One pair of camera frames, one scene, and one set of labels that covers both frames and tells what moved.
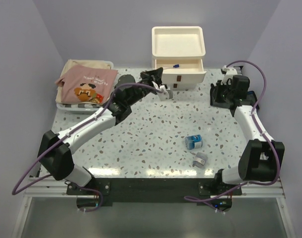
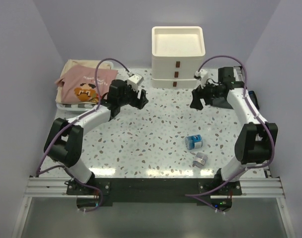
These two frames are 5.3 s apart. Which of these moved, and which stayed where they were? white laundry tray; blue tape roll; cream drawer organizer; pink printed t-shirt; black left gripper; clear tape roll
Moved: black left gripper
Stayed: clear tape roll; cream drawer organizer; white laundry tray; pink printed t-shirt; blue tape roll
